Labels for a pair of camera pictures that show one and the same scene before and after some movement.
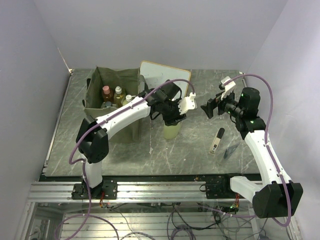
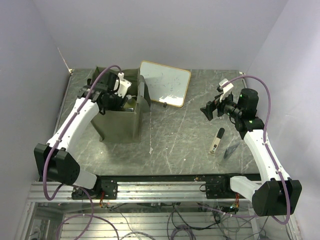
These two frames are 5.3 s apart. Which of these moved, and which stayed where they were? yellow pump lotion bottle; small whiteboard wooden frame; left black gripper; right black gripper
Moved: left black gripper
Stayed: small whiteboard wooden frame; yellow pump lotion bottle; right black gripper
